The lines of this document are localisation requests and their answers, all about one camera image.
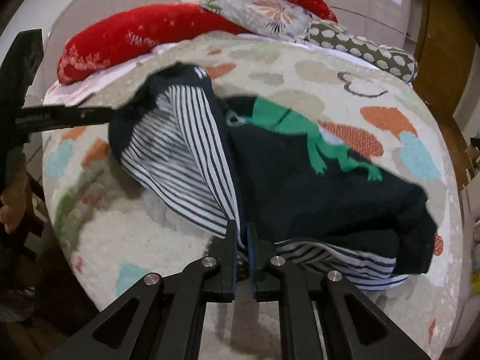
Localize grey floral pillow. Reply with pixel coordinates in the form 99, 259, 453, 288
199, 0, 317, 41

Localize left hand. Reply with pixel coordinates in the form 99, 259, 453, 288
0, 176, 28, 233

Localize heart patterned quilt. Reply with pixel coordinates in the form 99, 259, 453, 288
42, 33, 462, 359

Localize olive white patterned bolster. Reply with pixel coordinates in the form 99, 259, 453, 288
304, 19, 418, 83

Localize large red pillow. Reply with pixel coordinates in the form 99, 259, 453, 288
57, 2, 247, 85

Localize rounded pale headboard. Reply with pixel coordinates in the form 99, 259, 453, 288
40, 0, 181, 91

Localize dark navy dinosaur pants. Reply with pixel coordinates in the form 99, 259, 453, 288
108, 63, 437, 290

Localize brown wooden door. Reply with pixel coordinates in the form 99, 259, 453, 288
412, 0, 478, 121

